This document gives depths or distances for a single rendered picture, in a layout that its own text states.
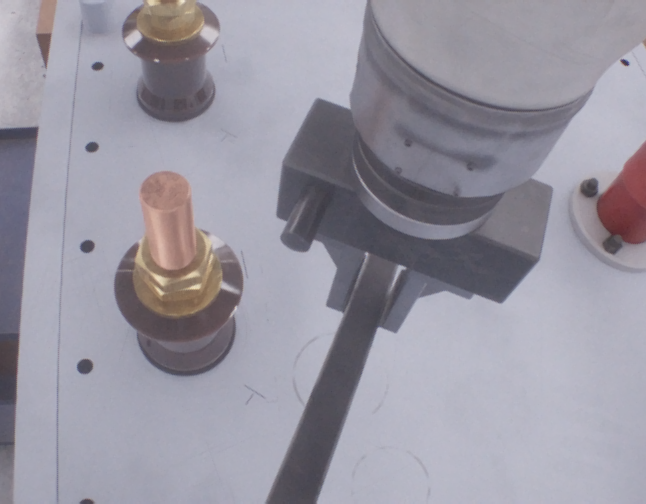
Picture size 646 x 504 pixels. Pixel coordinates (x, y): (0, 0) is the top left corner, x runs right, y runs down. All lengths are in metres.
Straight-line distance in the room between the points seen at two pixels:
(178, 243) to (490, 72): 0.24
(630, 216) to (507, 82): 0.48
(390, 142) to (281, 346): 0.33
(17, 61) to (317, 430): 2.55
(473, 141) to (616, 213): 0.46
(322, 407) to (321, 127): 0.18
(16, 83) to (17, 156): 1.43
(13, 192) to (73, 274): 0.70
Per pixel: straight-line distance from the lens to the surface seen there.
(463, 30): 0.19
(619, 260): 0.68
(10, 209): 1.26
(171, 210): 0.36
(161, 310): 0.45
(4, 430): 1.90
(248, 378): 0.53
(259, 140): 0.66
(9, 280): 1.18
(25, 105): 2.65
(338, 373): 0.41
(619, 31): 0.19
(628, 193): 0.66
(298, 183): 0.31
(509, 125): 0.22
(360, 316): 0.43
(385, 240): 0.32
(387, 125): 0.24
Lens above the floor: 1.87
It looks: 59 degrees down
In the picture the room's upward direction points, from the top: 13 degrees clockwise
